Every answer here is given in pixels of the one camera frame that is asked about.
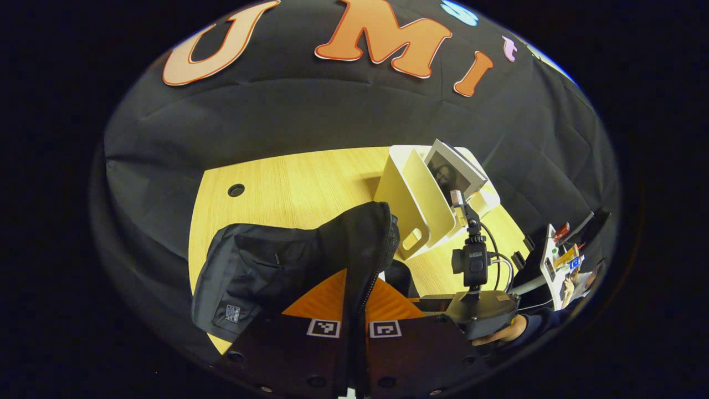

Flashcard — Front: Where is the book with portrait cover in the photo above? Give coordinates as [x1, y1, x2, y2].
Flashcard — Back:
[424, 139, 490, 207]

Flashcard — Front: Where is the grey cable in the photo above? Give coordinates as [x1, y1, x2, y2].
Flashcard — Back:
[508, 275, 556, 298]

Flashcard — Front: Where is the black schoolbag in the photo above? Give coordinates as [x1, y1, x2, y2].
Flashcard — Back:
[191, 201, 414, 398]

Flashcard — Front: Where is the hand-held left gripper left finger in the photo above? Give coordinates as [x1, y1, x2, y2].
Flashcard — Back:
[223, 269, 348, 399]

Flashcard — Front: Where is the white bookshelf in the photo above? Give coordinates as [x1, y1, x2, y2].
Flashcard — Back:
[374, 144, 502, 261]

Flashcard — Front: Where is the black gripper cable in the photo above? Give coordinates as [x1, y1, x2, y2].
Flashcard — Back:
[479, 222, 517, 294]

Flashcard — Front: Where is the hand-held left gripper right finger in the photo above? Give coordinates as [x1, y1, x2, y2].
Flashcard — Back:
[364, 277, 492, 399]

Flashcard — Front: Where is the white side shelf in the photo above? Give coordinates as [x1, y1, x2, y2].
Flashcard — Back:
[539, 221, 597, 312]

